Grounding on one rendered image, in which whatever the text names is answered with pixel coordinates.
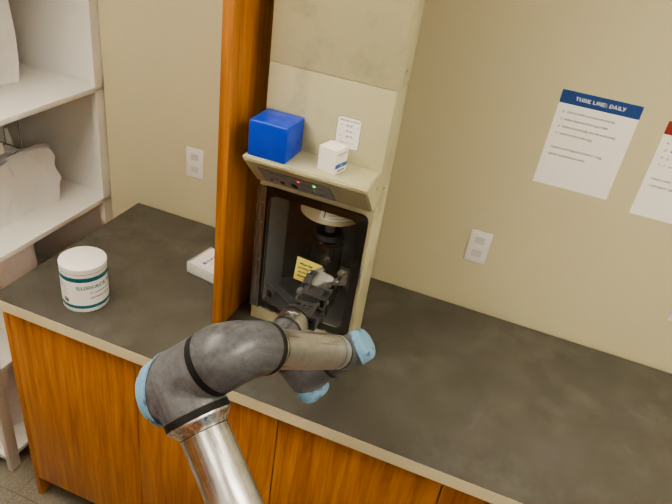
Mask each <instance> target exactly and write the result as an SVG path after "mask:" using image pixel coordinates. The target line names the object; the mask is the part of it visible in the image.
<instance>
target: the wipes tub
mask: <svg viewBox="0 0 672 504"><path fill-rule="evenodd" d="M58 269H59V277H60V284H61V291H62V299H63V303H64V305H65V306H66V307H67V308H68V309H70V310H73V311H76V312H90V311H95V310H97V309H100V308H101V307H103V306H104V305H106V304H107V302H108V301H109V280H108V265H107V255H106V253H105V252H104V251H103V250H101V249H99V248H96V247H91V246H79V247H74V248H70V249H68V250H66V251H64V252H62V253H61V254H60V255H59V257H58Z"/></svg>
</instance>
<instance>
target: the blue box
mask: <svg viewBox="0 0 672 504"><path fill-rule="evenodd" d="M304 120H305V118H304V117H301V116H297V115H293V114H289V113H286V112H282V111H278V110H274V109H270V108H268V109H266V110H264V111H263V112H261V113H259V114H257V115H256V116H254V117H252V118H251V119H250V122H249V138H248V154H249V155H253V156H256V157H260V158H263V159H267V160H270V161H274V162H278V163H281V164H286V163H287V162H288V161H289V160H291V159H292V158H293V157H294V156H296V155H297V154H298V153H299V152H301V147H302V138H303V129H304Z"/></svg>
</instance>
